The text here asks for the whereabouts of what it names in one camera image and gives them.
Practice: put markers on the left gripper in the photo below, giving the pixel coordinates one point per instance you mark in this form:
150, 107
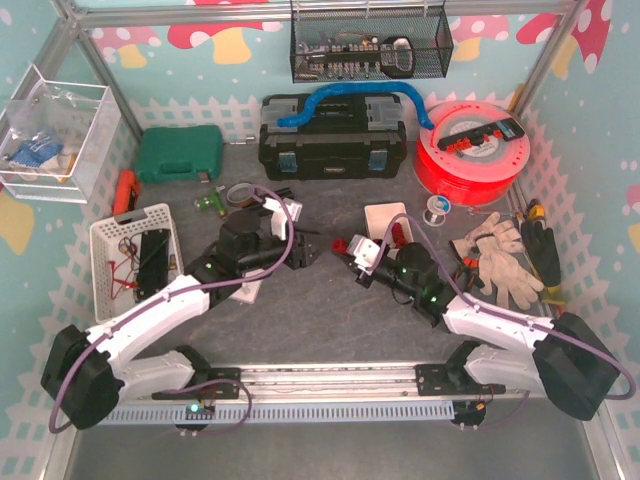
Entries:
295, 251

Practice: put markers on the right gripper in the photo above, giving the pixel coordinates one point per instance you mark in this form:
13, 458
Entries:
361, 270

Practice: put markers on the black aluminium extrusion profile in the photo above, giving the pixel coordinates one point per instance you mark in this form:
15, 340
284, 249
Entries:
285, 193

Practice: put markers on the white peg base plate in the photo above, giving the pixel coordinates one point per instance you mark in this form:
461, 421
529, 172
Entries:
247, 293

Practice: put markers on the brown tape roll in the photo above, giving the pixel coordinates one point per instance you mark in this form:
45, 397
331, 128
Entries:
240, 195

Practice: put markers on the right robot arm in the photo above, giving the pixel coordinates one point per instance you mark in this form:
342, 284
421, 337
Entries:
561, 358

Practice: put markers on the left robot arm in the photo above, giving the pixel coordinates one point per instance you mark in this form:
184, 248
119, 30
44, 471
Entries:
89, 372

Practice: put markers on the white spring box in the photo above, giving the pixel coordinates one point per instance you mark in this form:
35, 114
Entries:
378, 218

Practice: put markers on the green small motor part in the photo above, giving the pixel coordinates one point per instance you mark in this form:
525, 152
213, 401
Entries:
213, 200

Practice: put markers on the black toolbox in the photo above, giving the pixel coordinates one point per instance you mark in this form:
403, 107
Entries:
349, 137

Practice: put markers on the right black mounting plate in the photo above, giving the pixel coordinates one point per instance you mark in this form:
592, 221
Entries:
448, 379

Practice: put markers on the black mounting plate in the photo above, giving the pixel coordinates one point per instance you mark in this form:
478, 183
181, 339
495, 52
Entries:
448, 379
226, 389

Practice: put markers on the white work glove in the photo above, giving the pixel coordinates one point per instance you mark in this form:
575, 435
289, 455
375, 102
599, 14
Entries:
493, 244

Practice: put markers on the black board in basket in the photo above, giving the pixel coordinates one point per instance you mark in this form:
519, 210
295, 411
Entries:
153, 267

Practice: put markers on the red filament spool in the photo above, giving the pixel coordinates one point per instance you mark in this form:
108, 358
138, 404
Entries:
476, 176

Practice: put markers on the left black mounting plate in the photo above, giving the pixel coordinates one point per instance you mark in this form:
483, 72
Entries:
226, 389

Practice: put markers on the white perforated basket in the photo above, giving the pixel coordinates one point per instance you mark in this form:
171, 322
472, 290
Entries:
115, 254

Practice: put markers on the green plastic case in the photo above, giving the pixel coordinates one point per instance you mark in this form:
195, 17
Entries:
179, 153

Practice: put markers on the black work glove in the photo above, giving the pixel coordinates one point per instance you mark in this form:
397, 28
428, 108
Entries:
540, 246

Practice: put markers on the black red terminal strip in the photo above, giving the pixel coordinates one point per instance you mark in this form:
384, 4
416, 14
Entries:
507, 129

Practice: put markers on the blue white cloth glove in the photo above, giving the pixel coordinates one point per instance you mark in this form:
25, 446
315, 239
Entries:
39, 152

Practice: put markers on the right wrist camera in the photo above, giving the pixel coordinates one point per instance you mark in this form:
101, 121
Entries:
364, 252

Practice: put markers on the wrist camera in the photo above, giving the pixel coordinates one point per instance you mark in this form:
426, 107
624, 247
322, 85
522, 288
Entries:
364, 252
281, 211

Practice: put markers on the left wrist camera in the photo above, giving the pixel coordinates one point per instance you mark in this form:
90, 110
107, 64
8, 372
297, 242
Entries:
281, 211

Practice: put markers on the solder wire spool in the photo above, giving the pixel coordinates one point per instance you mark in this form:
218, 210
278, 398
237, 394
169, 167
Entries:
437, 208

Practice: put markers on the red handled pliers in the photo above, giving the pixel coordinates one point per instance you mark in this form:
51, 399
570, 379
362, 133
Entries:
467, 276

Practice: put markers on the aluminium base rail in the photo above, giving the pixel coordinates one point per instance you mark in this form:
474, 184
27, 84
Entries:
350, 377

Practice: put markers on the grey slotted cable duct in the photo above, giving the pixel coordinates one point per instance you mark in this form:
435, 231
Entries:
192, 414

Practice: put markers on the orange handled tool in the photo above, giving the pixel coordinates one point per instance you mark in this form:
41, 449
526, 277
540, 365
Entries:
127, 192

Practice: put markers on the black wire mesh basket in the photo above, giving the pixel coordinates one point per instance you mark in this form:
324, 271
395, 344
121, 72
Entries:
369, 45

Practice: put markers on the clear acrylic wall box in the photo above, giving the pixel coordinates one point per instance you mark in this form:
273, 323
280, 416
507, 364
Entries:
85, 117

